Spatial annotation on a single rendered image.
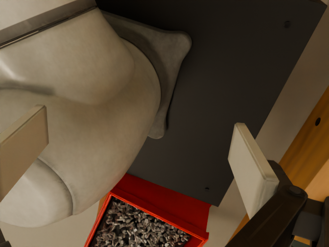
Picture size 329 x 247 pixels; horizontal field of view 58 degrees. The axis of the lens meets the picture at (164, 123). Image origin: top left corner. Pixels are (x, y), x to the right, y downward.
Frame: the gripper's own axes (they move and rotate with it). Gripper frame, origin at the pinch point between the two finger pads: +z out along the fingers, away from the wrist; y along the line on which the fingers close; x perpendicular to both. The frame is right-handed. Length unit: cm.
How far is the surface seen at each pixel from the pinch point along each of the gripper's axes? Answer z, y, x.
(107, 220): 35, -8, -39
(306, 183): 23.3, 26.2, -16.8
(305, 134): 32.7, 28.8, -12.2
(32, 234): 167, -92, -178
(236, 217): 125, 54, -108
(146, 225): 32.7, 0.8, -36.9
